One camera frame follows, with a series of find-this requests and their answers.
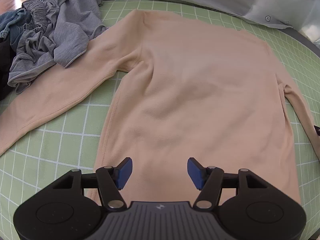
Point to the light grey shirt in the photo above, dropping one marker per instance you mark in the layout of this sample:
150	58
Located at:
72	40

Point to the dark grey elastic-waist shorts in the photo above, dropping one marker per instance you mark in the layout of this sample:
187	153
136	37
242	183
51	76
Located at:
37	8

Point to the green grid mat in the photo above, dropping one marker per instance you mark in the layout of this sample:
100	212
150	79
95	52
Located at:
62	135

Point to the blue denim garment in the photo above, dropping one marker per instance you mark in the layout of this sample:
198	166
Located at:
10	22

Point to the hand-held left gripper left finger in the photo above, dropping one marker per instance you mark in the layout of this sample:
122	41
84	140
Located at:
123	173

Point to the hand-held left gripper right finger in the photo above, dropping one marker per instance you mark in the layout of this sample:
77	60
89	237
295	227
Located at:
196	173

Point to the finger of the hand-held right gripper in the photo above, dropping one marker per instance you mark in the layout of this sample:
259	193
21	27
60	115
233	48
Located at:
317	130

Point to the black garment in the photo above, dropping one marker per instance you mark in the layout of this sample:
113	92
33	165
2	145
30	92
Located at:
5	67

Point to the beige long-sleeve shirt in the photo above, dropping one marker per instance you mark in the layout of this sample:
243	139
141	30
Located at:
187	80

